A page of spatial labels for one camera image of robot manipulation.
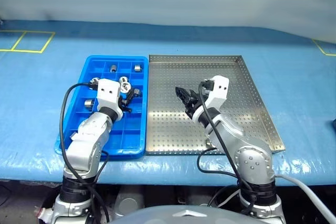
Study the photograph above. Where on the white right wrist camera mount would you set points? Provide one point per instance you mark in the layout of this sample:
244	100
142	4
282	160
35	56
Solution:
220	90

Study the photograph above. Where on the grey robot torso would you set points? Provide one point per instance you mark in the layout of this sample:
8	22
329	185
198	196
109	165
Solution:
183	216

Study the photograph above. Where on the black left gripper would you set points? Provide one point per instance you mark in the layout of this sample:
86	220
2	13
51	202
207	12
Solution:
121	103

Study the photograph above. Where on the perforated metal tray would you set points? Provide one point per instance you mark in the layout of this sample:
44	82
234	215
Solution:
168	119

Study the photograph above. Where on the blue compartment tray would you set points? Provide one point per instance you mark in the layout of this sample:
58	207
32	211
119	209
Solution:
131	129

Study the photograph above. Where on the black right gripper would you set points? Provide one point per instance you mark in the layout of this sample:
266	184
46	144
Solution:
194	103

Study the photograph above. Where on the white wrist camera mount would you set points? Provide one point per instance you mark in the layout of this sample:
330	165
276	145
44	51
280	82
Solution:
107	95
220	90

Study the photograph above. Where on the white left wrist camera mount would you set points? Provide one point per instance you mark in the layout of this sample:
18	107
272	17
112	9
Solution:
107	95

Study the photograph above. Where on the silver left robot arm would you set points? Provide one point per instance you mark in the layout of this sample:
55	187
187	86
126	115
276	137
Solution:
86	140

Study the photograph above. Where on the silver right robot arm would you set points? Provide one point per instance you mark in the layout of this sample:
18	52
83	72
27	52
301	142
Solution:
252	155

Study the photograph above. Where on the grey rounded housing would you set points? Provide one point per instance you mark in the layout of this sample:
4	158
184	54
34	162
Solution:
128	203

